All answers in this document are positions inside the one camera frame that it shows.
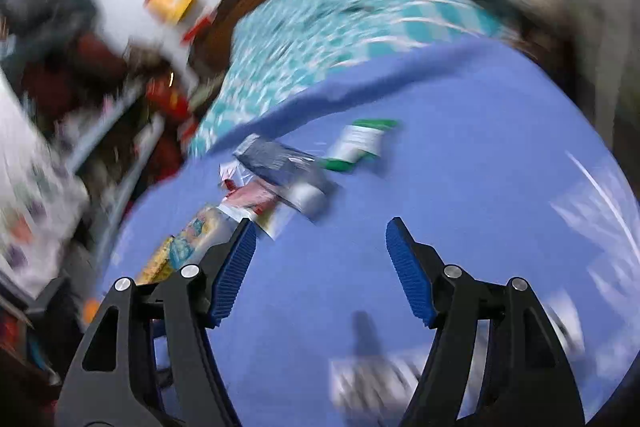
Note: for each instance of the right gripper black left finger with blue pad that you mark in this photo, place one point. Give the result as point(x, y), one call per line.
point(112, 379)

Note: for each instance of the dark blue milk carton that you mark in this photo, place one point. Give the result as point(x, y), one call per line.
point(298, 178)

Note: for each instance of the cluttered grey shelf unit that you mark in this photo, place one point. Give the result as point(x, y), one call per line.
point(99, 110)

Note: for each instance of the red silver snack wrapper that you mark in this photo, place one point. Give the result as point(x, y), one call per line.
point(249, 197)

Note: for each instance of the white paper bag with cacti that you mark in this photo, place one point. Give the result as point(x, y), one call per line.
point(41, 202)

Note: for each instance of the yellow rectangular box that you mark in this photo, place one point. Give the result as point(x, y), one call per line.
point(209, 227)

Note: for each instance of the teal patterned bedsheet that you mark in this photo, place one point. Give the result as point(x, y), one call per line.
point(284, 47)

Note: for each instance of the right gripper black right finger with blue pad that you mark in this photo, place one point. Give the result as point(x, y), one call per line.
point(495, 359)

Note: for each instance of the green white candy wrapper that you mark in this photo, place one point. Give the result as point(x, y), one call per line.
point(361, 139)

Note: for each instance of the purple patterned blanket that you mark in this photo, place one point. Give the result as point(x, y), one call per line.
point(490, 163)

